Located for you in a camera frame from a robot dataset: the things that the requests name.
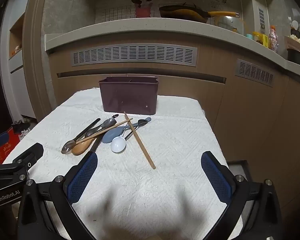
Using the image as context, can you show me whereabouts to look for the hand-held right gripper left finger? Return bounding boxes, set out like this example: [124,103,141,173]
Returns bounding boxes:
[17,152,98,240]

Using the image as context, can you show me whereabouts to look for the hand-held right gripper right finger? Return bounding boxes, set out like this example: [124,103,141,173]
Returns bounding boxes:
[201,151,283,240]

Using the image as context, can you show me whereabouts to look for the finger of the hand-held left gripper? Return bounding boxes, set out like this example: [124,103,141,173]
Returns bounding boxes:
[4,142,44,176]

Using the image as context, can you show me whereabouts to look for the round metal spoon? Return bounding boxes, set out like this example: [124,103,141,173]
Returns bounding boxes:
[61,118,101,155]

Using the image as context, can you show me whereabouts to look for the white plastic spoon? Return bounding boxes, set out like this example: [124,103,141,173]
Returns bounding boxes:
[111,130,132,153]

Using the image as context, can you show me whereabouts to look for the blue rice paddle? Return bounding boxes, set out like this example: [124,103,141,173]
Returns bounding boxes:
[102,117,152,144]

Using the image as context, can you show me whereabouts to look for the wooden chopstick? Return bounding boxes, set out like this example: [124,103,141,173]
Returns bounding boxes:
[76,118,133,145]
[123,111,156,170]

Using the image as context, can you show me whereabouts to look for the metal serving spoon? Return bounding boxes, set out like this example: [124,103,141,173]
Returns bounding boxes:
[85,114,119,138]

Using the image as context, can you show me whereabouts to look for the small metal spoon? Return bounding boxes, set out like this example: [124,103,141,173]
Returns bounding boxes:
[124,119,148,140]

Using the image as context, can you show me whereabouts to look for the purple plastic utensil holder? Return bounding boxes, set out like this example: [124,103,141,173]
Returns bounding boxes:
[98,76,160,115]

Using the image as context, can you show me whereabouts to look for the red box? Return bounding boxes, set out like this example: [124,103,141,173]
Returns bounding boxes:
[0,127,21,166]

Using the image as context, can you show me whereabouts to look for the white shoes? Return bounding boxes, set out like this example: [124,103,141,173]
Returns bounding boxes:
[18,128,31,141]

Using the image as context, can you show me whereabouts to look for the white textured towel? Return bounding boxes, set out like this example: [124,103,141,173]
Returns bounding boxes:
[1,87,240,240]

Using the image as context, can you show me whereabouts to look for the short grey vent grille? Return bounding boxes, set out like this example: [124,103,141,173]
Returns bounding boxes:
[236,59,275,87]

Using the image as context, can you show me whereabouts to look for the long grey vent grille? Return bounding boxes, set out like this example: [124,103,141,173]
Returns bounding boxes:
[71,44,198,67]

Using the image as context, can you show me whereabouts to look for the black pot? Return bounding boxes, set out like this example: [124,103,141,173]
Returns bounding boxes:
[287,48,300,70]

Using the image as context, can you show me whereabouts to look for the yellow lid jar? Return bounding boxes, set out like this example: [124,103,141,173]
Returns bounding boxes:
[252,32,265,44]

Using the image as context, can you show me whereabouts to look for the glass pot lid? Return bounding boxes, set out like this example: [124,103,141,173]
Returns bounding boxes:
[215,15,243,35]

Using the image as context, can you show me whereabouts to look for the pink plastic basket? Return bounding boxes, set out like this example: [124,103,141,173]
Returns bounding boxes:
[284,35,300,51]

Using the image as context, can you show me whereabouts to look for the grey kitchen countertop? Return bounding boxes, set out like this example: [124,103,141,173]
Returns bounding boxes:
[45,17,300,80]

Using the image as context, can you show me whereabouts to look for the black frying pan orange handle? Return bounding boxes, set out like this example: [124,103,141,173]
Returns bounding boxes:
[159,4,240,23]

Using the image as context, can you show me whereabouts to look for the cartoon wall sticker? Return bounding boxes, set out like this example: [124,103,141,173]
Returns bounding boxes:
[130,0,228,18]

